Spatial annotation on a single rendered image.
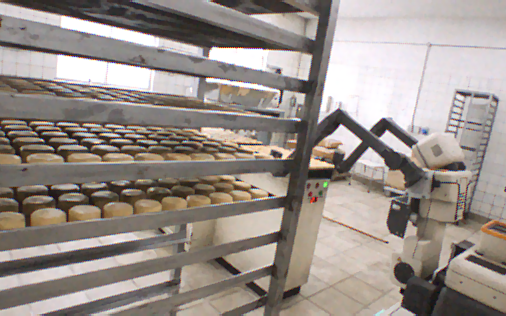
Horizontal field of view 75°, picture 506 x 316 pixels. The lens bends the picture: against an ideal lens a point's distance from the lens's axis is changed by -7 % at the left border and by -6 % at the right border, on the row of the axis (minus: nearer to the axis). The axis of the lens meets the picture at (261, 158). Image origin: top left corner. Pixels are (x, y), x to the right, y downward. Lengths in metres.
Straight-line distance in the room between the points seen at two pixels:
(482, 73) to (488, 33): 0.60
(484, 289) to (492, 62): 4.86
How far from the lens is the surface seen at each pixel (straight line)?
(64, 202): 0.67
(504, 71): 6.01
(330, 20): 0.80
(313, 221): 2.27
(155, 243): 1.18
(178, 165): 0.61
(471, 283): 1.51
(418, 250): 1.73
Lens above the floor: 1.29
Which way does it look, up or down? 10 degrees down
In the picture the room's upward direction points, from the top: 10 degrees clockwise
